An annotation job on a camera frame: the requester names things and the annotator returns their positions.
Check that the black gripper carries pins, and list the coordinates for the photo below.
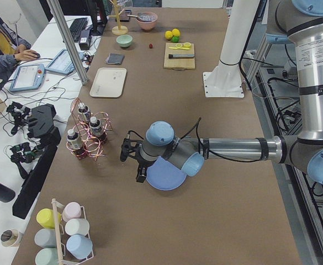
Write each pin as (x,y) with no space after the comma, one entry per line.
(142,163)

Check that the blue round plate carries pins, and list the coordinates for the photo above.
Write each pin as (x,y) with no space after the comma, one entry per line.
(163,175)

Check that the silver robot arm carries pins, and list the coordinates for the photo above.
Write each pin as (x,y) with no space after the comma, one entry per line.
(297,22)

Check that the dark drink bottle middle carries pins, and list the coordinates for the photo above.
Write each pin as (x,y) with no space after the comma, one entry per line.
(95,126)

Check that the dark drink bottle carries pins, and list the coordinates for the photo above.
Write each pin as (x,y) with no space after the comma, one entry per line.
(95,126)
(74,139)
(84,111)

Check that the dark drink bottle near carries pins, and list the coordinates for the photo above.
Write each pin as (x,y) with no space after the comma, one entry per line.
(74,139)

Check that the pink cup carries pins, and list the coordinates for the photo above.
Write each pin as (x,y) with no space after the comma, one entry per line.
(71,211)

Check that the dark drink bottle far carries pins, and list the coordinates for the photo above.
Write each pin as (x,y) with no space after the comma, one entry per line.
(84,111)

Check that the white cup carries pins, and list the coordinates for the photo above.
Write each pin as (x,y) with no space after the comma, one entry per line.
(77,226)

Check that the light blue cup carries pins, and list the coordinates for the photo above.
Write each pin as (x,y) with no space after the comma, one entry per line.
(79,246)

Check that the cream rabbit tray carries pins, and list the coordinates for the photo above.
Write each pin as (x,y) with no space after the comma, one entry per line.
(108,82)

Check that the yellow cup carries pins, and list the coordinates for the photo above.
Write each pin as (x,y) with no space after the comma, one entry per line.
(45,217)

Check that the black device stand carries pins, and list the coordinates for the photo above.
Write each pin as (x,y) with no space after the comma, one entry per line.
(34,163)

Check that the grey cup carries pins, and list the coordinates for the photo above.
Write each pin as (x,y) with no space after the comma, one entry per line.
(45,238)

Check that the wooden cutting board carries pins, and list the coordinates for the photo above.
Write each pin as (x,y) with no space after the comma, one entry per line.
(178,64)

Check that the grey folded cloth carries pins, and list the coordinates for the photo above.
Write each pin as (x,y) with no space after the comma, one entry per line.
(114,59)

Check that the steel muddler black tip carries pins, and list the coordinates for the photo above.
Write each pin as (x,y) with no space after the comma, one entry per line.
(181,56)

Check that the mint cup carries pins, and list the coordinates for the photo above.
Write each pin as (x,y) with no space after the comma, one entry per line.
(47,256)

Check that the yellow plastic knife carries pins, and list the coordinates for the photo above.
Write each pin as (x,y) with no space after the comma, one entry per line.
(179,48)

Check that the mint green bowl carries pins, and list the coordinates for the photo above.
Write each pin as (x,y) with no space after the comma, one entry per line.
(124,41)

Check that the teach pendant tablet far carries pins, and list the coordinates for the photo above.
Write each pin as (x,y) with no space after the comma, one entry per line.
(61,63)

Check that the teach pendant tablet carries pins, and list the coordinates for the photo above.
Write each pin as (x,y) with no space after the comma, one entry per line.
(28,78)
(61,63)

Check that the green lime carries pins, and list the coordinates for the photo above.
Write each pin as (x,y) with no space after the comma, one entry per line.
(175,39)

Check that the yellow lemon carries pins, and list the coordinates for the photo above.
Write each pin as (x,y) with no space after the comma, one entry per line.
(168,35)
(176,32)

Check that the tape roll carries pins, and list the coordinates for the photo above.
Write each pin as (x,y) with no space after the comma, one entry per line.
(11,238)

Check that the wooden mug tree stand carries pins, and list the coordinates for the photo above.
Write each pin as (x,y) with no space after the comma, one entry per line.
(118,9)

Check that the teach pendant tablet near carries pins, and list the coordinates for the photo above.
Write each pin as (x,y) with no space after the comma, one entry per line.
(28,78)

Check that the pink bowl with ice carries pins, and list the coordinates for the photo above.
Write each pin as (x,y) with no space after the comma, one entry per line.
(147,26)

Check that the metal ice scoop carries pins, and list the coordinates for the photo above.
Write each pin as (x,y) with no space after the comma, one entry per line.
(142,17)

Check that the black keyboard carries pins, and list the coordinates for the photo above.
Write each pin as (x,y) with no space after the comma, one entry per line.
(77,26)

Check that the seated person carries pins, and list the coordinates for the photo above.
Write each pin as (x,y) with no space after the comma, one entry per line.
(13,50)

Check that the copper wire bottle rack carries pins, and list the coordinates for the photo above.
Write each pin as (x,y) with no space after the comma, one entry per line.
(92,145)

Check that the aluminium frame post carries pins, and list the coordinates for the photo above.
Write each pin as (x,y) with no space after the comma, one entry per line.
(57,13)

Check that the white camera pole base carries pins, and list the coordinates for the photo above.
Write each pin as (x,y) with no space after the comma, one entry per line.
(225,79)

